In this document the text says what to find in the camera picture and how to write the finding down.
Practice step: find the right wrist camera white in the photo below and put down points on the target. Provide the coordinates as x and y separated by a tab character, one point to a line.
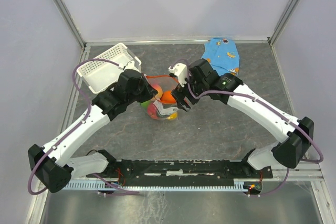
180	71

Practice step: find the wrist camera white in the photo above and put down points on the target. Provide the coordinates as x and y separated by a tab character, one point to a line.
180	71
133	64

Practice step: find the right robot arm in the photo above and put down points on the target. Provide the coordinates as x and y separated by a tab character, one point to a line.
293	135

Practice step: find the dark green avocado toy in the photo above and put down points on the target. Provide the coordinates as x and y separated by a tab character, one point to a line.
161	116

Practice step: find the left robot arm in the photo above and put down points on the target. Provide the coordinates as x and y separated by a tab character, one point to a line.
53	163

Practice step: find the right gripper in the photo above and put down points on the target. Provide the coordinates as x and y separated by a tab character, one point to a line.
179	93

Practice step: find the green watermelon toy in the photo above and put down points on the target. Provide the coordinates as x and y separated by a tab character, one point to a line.
145	104

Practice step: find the orange toy fruit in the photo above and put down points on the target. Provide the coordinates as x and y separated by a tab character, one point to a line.
167	97

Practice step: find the light blue cable duct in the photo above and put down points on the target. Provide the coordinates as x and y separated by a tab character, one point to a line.
99	185

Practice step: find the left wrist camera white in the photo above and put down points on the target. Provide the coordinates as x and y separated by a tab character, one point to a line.
133	64

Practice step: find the clear zip top bag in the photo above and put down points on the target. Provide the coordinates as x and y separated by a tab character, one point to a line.
166	82

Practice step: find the peach toy fruit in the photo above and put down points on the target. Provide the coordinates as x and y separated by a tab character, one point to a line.
159	90

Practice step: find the red apple toy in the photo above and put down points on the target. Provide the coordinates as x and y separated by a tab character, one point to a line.
152	111

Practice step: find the blue patterned cloth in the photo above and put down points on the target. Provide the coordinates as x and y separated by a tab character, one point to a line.
223	56

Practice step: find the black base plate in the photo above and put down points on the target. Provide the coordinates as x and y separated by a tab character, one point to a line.
145	173

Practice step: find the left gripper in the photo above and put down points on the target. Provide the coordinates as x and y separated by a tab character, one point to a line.
150	91

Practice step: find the white plastic basket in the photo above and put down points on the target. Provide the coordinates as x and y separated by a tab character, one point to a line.
103	70

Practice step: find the yellow lemon toy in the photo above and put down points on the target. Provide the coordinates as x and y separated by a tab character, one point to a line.
172	116

